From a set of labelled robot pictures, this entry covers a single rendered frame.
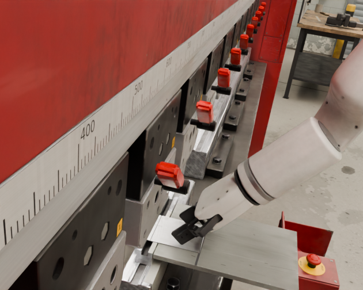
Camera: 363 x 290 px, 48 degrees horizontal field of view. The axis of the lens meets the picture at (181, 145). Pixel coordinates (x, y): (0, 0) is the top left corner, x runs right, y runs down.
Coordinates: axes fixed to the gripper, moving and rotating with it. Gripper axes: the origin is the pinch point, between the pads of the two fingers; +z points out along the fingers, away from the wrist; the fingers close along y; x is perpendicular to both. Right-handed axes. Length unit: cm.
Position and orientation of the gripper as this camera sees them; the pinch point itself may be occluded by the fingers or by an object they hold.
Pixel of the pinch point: (186, 225)
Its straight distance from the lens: 80.7
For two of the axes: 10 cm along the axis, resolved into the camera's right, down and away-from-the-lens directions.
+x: 6.5, 7.4, 1.6
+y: -2.3, 4.0, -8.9
